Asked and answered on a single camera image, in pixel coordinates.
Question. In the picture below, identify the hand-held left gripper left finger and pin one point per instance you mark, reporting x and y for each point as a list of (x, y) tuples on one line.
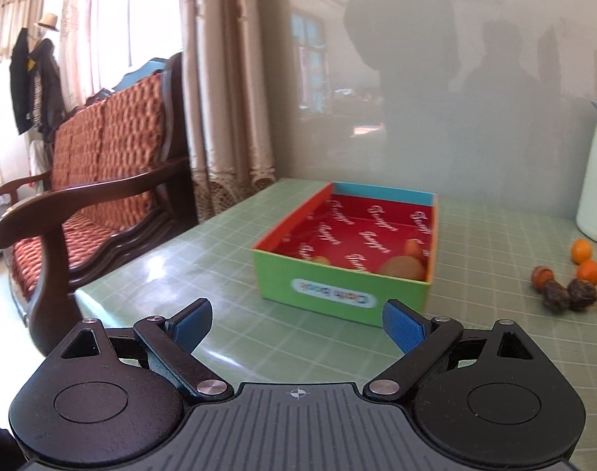
[(193, 324)]

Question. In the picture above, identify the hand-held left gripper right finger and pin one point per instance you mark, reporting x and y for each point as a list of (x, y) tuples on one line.
[(404, 326)]

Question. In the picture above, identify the large brown oval fruit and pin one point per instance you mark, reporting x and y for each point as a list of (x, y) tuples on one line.
[(401, 267)]

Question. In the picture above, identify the orange carrot piece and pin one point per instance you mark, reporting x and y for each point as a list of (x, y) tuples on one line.
[(414, 248)]

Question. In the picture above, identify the small tan longan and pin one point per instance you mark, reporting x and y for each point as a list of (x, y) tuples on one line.
[(321, 259)]

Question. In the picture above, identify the colourful cardboard box red inside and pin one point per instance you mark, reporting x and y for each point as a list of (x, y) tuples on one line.
[(347, 235)]

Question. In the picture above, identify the carrot piece with brown end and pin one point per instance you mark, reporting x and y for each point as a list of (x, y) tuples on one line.
[(542, 277)]

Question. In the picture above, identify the dark brown wrinkled fruit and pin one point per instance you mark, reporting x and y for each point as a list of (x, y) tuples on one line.
[(583, 294), (556, 296)]

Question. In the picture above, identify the orange mandarin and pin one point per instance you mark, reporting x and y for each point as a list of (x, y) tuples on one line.
[(581, 250), (588, 272)]

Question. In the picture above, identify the green checked tablecloth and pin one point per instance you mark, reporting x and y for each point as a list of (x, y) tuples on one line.
[(475, 265)]

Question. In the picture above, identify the wooden armchair red cushions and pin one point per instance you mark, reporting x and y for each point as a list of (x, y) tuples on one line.
[(107, 157)]

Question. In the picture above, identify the beige lace-edged curtain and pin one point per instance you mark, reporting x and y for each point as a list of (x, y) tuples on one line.
[(230, 108)]

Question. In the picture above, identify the blue cloth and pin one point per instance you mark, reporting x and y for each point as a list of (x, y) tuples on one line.
[(144, 67)]

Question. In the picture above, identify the dark hanging jacket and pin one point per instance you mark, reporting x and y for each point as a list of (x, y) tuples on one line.
[(50, 88)]

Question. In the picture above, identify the black hanging coat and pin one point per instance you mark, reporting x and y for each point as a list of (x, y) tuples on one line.
[(21, 78)]

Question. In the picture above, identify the sheer white curtain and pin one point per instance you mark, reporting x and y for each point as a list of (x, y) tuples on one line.
[(107, 19)]

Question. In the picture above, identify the straw hat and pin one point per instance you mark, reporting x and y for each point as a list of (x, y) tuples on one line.
[(48, 21)]

